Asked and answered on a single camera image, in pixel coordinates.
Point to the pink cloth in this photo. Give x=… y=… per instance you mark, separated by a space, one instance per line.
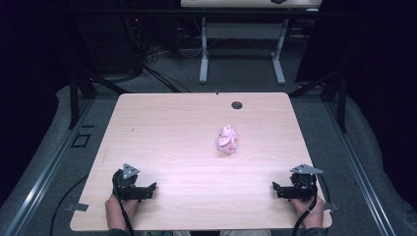
x=226 y=141

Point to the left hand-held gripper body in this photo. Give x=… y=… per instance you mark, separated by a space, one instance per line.
x=129 y=183

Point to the person's left hand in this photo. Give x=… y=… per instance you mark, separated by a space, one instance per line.
x=114 y=211

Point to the black metal stand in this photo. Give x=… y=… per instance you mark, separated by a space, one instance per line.
x=341 y=98
x=74 y=98

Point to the black curtain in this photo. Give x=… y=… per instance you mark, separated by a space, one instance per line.
x=383 y=82
x=29 y=82

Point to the aluminium floor rail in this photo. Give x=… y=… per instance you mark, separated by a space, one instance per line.
x=49 y=170
x=357 y=170

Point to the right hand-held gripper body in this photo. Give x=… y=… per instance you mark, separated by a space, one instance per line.
x=301 y=187

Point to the person's right hand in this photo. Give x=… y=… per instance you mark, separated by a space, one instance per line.
x=316 y=214

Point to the dark equipment with red light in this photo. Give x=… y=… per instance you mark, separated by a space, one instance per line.
x=134 y=39

